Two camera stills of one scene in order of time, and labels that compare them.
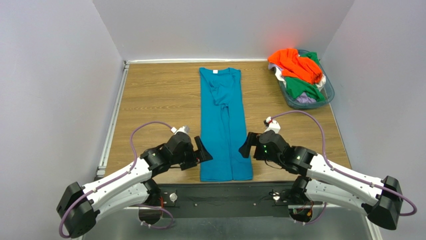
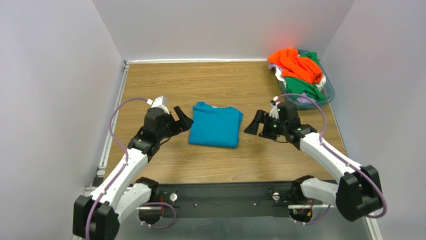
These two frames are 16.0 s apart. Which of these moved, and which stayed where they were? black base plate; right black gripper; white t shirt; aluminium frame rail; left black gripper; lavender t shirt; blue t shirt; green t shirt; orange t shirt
Moved: right black gripper; blue t shirt; left black gripper
Stayed: lavender t shirt; aluminium frame rail; green t shirt; orange t shirt; black base plate; white t shirt
